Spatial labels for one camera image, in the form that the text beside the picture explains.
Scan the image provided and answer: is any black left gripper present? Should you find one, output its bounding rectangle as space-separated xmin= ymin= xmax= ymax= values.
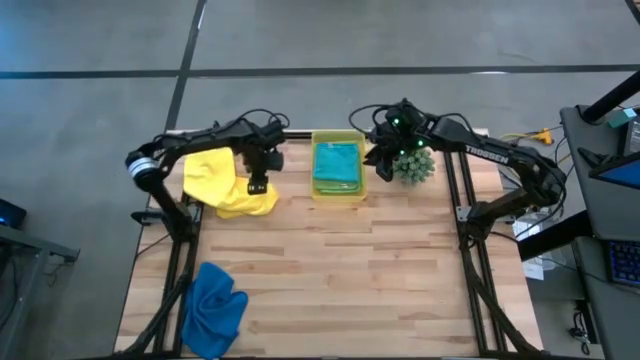
xmin=243 ymin=139 xmax=285 ymax=196

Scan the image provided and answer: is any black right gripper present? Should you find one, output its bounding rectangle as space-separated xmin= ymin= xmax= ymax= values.
xmin=363 ymin=102 xmax=429 ymax=184

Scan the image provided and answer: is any teal microfiber towel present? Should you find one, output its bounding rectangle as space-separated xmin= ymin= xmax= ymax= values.
xmin=313 ymin=142 xmax=362 ymax=184

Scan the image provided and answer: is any yellow translucent plastic bin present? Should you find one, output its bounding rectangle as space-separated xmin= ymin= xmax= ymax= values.
xmin=309 ymin=129 xmax=368 ymax=204

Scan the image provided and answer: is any yellow microfiber towel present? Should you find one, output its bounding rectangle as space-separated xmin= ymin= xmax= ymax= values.
xmin=182 ymin=146 xmax=280 ymax=220

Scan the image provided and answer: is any blue microfiber towel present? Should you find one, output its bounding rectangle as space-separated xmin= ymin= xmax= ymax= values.
xmin=180 ymin=261 xmax=250 ymax=360

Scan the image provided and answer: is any artificial plant in patterned pot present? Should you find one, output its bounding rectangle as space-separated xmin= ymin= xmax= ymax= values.
xmin=392 ymin=147 xmax=436 ymax=186

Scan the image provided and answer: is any white box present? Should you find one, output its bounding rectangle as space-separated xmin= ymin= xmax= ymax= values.
xmin=513 ymin=213 xmax=545 ymax=242

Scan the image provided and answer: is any black diagonal bar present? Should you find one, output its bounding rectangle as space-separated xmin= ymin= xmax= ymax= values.
xmin=517 ymin=209 xmax=594 ymax=262

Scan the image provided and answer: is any white paper sheet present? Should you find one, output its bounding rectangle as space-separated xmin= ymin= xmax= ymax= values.
xmin=523 ymin=260 xmax=547 ymax=281

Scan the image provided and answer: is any grey metal cart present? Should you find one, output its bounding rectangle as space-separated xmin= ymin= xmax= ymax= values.
xmin=0 ymin=224 xmax=81 ymax=360

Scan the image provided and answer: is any black pole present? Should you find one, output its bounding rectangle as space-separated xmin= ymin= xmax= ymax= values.
xmin=582 ymin=69 xmax=640 ymax=125

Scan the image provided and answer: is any grey desk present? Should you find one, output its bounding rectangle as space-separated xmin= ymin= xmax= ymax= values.
xmin=559 ymin=103 xmax=640 ymax=360

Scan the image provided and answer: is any small teal box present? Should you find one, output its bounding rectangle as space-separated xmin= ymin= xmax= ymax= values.
xmin=607 ymin=108 xmax=639 ymax=129

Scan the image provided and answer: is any laptop with blue screen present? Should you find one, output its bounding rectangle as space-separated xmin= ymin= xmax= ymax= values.
xmin=588 ymin=150 xmax=640 ymax=191

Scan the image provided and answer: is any black device with blue light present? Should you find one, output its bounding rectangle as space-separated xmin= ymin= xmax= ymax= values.
xmin=0 ymin=198 xmax=28 ymax=230

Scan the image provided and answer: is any black keyboard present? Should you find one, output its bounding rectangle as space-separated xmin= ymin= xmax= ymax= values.
xmin=605 ymin=239 xmax=640 ymax=288

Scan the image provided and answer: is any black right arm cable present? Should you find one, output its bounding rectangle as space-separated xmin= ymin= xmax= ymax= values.
xmin=348 ymin=102 xmax=396 ymax=136

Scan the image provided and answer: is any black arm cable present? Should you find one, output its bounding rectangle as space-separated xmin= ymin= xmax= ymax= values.
xmin=348 ymin=102 xmax=396 ymax=136
xmin=234 ymin=108 xmax=291 ymax=131

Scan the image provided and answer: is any black aluminium table frame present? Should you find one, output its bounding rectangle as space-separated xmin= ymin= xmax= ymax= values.
xmin=113 ymin=128 xmax=541 ymax=360

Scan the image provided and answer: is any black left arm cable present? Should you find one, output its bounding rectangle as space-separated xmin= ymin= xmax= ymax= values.
xmin=234 ymin=108 xmax=291 ymax=131

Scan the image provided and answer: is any yellow extension cable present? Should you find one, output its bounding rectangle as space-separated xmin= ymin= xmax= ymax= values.
xmin=499 ymin=127 xmax=571 ymax=166

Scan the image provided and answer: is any black cable bundle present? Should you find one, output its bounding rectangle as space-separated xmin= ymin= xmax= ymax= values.
xmin=568 ymin=310 xmax=597 ymax=357

